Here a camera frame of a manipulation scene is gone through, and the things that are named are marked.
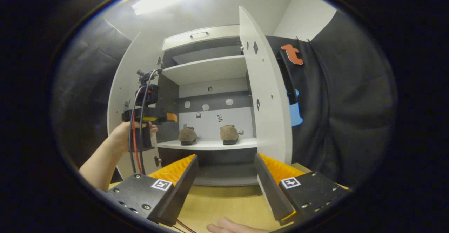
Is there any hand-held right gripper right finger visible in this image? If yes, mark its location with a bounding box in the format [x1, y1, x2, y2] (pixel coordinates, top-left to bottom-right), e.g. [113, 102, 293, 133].
[254, 153, 349, 226]

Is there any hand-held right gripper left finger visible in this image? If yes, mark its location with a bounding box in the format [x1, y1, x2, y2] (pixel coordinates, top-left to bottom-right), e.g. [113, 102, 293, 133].
[105, 154, 199, 226]

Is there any black backdrop cloth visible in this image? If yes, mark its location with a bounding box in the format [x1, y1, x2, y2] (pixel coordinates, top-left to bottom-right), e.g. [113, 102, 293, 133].
[51, 10, 398, 188]

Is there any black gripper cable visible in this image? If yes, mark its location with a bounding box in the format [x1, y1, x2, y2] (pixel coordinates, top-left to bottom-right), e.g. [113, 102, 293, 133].
[128, 69, 160, 175]

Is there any brown fuzzy shoe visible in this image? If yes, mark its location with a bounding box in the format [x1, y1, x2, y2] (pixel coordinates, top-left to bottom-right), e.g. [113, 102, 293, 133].
[179, 127, 197, 146]
[220, 125, 239, 145]

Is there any white cabinet drawer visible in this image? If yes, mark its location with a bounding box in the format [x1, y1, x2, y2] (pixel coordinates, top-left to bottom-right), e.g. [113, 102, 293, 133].
[161, 25, 241, 52]

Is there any white cabinet door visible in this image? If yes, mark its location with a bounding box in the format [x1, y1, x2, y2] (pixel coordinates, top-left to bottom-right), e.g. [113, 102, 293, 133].
[107, 32, 165, 181]
[239, 6, 294, 165]

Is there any red gripper cable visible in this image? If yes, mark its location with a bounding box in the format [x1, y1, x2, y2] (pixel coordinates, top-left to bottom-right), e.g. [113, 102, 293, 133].
[174, 219, 197, 233]
[131, 110, 144, 174]

